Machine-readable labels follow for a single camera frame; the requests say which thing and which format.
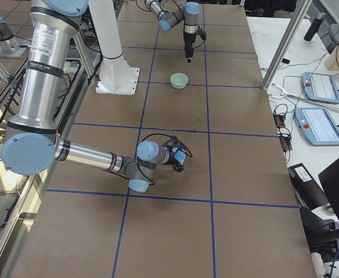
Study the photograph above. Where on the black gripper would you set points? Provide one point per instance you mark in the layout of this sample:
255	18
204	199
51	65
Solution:
172	158
188	39

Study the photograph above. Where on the light blue plastic cup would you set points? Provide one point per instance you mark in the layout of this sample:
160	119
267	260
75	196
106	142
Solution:
180	157

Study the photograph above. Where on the green plastic bowl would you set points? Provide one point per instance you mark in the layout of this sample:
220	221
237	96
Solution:
179	80

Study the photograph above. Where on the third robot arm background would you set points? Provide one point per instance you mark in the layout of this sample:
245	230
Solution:
10	45

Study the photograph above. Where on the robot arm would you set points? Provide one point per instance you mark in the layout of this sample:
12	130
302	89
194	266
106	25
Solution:
187	12
31	141

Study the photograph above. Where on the black water bottle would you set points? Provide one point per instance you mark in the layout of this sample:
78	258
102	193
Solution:
314	27

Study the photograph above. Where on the orange circuit board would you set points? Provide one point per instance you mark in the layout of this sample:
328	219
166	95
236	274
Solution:
283	132

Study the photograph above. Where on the upper teach pendant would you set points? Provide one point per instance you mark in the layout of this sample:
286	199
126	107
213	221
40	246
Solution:
320	87

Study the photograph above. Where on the teach pendant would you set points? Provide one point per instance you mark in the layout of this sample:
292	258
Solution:
320	87
317	126

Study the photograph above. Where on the lower teach pendant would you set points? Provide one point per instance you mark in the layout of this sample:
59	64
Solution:
317	126

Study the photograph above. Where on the white camera stand base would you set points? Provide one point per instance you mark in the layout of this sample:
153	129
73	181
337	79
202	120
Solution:
116	76

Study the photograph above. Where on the aluminium frame post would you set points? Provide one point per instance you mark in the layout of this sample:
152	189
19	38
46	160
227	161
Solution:
285	42

